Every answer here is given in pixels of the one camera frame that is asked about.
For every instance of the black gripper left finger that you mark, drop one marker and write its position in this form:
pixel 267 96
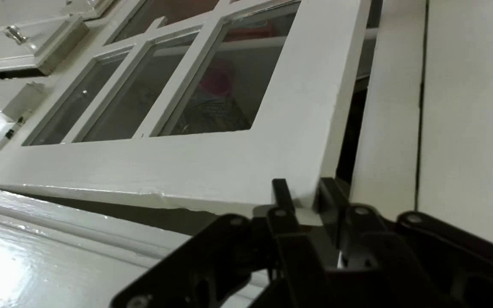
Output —
pixel 230 257

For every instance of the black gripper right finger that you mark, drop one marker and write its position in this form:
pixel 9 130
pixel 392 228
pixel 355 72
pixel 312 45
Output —
pixel 406 262

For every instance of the white glass-paned cabinet door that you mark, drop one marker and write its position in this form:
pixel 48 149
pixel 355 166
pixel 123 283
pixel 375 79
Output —
pixel 201 165
pixel 469 113

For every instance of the white door hinge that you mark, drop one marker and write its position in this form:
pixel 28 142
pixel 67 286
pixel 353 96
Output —
pixel 24 101

